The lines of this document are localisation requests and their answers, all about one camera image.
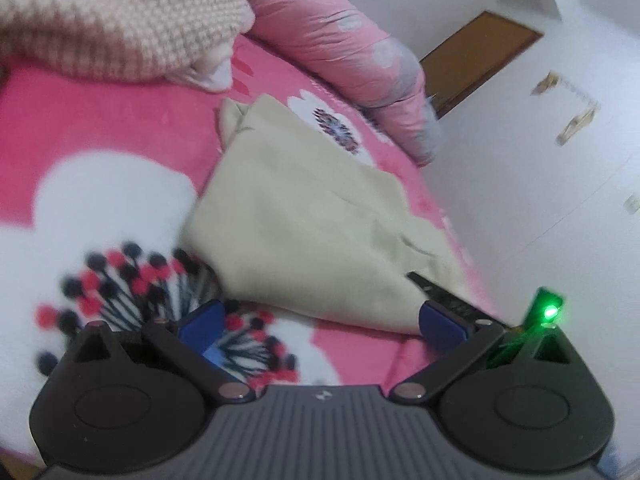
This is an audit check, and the beige zip jacket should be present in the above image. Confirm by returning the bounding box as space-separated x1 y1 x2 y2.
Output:
181 96 471 334

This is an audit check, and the hot pink floral bedsheet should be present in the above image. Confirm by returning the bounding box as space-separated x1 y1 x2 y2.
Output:
1 37 490 467

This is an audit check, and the brown wooden door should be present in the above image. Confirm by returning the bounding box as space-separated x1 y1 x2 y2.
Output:
421 11 544 118

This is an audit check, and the beige white houndstooth blanket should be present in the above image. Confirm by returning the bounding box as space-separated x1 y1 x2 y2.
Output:
1 0 255 92

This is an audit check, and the pink floral rolled duvet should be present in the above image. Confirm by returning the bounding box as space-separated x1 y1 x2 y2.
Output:
248 0 442 166

